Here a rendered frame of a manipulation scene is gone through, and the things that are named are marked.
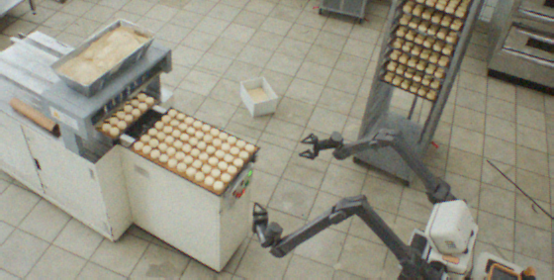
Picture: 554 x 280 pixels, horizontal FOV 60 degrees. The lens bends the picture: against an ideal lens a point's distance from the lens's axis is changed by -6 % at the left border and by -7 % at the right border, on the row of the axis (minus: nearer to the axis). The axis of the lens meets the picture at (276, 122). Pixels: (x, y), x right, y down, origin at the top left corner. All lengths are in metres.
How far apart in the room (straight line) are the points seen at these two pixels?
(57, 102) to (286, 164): 1.91
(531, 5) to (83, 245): 4.21
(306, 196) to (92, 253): 1.55
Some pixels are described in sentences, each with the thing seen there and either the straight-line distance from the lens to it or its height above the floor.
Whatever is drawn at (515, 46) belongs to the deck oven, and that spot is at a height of 0.47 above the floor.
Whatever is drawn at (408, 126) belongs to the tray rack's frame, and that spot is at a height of 0.15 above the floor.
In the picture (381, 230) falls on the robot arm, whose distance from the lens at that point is 2.13.
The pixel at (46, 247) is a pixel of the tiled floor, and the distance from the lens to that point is 3.65.
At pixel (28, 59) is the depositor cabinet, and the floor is 0.84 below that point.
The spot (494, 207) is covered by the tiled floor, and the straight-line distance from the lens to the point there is 4.20.
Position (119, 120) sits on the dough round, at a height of 0.90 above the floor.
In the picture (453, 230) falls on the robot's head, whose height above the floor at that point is 1.26.
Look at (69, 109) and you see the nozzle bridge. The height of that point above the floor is 1.18.
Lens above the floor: 2.92
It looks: 43 degrees down
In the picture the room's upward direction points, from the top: 6 degrees clockwise
